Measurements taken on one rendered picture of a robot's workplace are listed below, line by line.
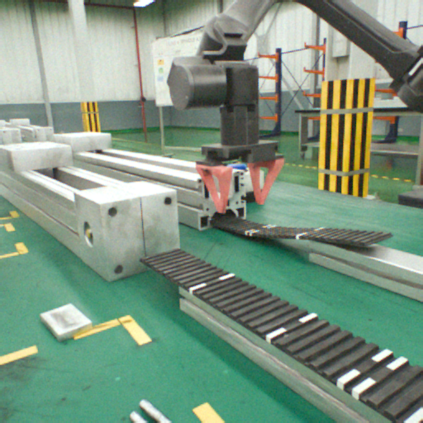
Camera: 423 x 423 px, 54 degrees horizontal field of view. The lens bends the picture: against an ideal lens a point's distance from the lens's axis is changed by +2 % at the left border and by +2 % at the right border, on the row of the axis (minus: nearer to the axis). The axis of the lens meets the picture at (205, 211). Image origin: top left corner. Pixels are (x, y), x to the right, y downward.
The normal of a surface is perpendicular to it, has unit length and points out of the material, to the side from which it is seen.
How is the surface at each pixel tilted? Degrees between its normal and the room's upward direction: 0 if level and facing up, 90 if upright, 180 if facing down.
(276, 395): 0
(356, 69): 90
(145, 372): 0
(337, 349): 0
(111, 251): 90
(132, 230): 90
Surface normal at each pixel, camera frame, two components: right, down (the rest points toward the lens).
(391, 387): -0.04, -0.97
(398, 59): -0.66, 0.42
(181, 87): -0.84, 0.18
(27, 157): 0.58, 0.18
